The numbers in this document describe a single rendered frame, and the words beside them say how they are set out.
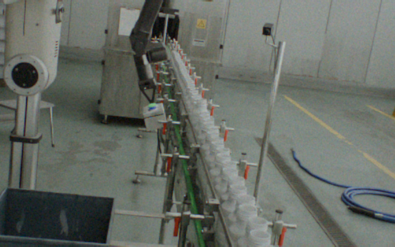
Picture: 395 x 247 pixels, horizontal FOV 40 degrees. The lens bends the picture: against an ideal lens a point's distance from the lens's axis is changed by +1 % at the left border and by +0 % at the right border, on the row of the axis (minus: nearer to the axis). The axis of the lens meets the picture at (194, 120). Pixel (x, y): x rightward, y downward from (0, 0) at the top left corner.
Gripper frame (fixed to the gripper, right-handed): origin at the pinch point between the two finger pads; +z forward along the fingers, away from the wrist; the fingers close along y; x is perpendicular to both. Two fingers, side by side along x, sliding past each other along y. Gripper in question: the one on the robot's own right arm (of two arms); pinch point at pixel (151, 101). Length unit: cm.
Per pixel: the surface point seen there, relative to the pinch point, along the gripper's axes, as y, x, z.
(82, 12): 965, 136, -33
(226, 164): -84, -18, 4
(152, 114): -10.0, 0.5, 3.4
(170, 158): -56, -4, 8
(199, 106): -23.4, -16.8, 1.4
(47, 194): -61, 33, 8
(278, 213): -101, -25, 12
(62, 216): -61, 30, 16
